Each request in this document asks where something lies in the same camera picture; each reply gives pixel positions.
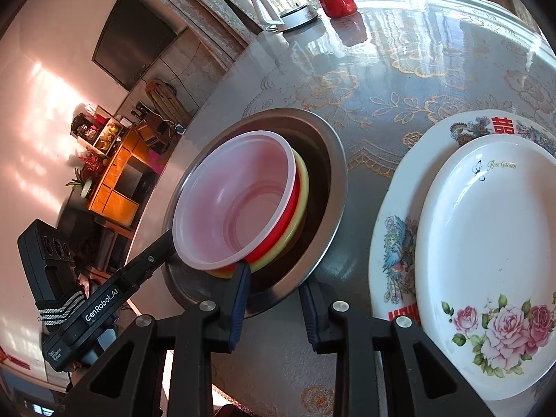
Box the large floral oval plate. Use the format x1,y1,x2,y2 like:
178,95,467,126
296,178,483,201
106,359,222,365
368,109,555,322

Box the orange wooden cabinet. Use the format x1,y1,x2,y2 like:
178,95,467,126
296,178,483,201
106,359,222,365
88,130,154,227

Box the stainless steel bowl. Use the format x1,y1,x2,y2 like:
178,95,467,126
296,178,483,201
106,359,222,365
162,107,348,318

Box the red ceramic mug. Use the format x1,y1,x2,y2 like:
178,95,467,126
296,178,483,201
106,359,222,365
319,0,357,19

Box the wall television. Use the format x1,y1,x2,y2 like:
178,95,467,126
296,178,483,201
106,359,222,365
92,0,176,91

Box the small white rose plate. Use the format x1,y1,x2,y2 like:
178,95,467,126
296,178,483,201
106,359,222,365
415,134,555,401

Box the wooden folding chair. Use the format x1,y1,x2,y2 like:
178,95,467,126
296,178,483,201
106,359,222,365
145,79,192,127

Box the red plastic bowl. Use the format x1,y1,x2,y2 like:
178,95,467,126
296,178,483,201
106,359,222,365
172,130,300,271

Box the lace floral table mat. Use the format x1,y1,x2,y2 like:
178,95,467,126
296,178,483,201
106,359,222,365
240,0,556,417

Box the beige window curtains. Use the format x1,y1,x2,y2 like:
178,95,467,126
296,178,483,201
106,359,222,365
161,0,262,70

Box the glass electric kettle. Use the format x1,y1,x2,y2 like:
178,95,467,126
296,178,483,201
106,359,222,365
251,0,319,32

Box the yellow plastic bowl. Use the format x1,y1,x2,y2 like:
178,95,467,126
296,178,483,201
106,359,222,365
224,150,309,273

